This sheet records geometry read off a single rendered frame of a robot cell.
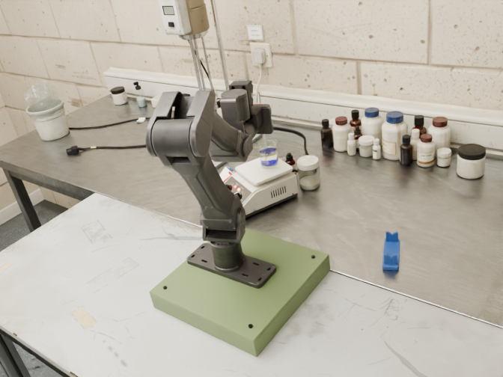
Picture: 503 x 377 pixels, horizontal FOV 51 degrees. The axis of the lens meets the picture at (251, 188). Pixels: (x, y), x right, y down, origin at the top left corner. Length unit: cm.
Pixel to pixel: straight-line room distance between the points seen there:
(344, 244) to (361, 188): 25
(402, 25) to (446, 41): 13
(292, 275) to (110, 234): 56
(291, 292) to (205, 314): 17
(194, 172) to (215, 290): 29
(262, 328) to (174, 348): 18
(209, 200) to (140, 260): 38
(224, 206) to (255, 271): 17
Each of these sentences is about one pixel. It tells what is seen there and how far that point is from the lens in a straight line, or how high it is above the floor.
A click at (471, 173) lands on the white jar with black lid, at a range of 147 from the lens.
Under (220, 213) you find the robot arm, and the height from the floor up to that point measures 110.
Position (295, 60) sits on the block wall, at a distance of 182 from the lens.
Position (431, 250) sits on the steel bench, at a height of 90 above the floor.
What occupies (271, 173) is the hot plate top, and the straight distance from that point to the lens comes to 137.
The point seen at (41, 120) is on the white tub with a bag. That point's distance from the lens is 214.
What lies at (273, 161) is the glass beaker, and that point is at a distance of 138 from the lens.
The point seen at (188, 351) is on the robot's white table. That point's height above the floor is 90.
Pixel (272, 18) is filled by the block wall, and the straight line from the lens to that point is 182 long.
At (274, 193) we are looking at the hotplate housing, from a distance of 137.
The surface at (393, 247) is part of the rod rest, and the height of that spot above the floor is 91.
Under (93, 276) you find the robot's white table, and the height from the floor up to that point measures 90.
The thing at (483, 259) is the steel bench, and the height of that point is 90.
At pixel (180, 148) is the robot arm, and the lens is 85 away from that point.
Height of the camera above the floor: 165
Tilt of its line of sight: 30 degrees down
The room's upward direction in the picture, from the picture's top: 10 degrees counter-clockwise
